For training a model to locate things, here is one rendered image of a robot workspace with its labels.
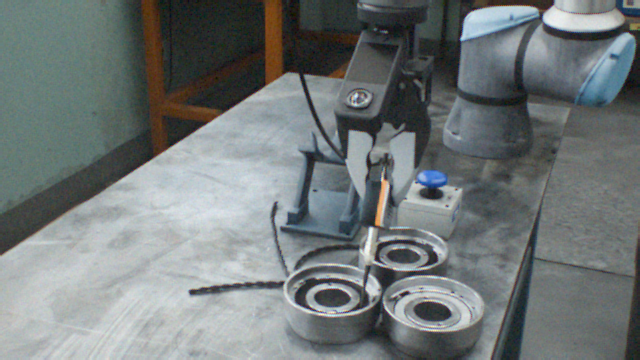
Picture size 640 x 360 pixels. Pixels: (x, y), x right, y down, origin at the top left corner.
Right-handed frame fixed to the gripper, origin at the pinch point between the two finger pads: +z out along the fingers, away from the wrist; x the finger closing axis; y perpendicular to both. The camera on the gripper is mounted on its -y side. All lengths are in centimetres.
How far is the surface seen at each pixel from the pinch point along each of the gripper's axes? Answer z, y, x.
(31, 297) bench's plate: 12.9, -13.0, 36.7
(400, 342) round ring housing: 11.4, -9.3, -5.1
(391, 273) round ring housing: 9.7, 0.6, -1.6
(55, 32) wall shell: 29, 149, 153
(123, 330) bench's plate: 12.9, -15.0, 23.6
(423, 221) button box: 11.0, 17.1, -1.9
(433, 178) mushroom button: 5.7, 19.3, -2.4
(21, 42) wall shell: 29, 132, 153
